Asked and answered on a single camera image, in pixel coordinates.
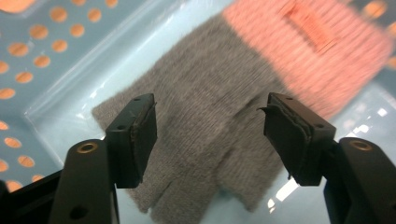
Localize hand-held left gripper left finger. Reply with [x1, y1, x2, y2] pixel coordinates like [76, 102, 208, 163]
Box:
[105, 92, 158, 189]

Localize blue perforated plastic basket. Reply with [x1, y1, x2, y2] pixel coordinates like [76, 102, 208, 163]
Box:
[0, 0, 396, 224]

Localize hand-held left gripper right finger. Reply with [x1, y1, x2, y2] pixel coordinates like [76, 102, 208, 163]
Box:
[257, 91, 337, 188]

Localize grey pink glove with label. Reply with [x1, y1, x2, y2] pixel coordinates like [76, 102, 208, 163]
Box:
[92, 0, 395, 224]

